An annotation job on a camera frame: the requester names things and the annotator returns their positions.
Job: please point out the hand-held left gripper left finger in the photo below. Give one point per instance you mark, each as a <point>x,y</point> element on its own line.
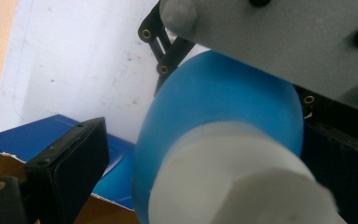
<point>68,168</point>

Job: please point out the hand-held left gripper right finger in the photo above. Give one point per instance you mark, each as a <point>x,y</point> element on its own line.
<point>345,174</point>

